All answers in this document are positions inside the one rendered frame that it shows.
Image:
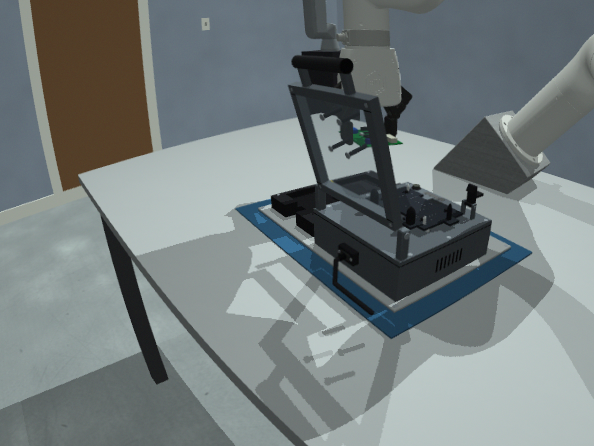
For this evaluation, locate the green circuit board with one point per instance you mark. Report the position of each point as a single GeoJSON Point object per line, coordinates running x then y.
{"type": "Point", "coordinates": [393, 140]}

